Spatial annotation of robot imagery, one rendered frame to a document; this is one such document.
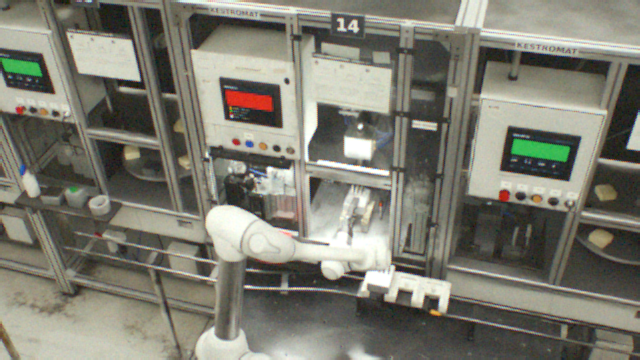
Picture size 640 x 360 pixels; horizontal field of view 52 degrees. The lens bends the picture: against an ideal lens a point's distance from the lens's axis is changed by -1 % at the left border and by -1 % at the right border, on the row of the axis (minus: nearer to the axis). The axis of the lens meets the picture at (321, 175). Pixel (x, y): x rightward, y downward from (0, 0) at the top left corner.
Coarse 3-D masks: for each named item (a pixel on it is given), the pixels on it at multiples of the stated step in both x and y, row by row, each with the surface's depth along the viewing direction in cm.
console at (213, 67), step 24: (216, 48) 256; (216, 72) 255; (240, 72) 252; (264, 72) 249; (288, 72) 246; (216, 96) 263; (288, 96) 253; (216, 120) 271; (240, 120) 266; (288, 120) 260; (216, 144) 280; (240, 144) 276; (264, 144) 271; (288, 144) 268
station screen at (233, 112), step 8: (224, 88) 256; (232, 88) 255; (240, 88) 254; (248, 88) 253; (272, 96) 252; (272, 104) 254; (232, 112) 263; (240, 112) 262; (248, 112) 260; (256, 112) 259; (264, 112) 258; (272, 112) 257; (248, 120) 263; (256, 120) 262; (264, 120) 261; (272, 120) 259
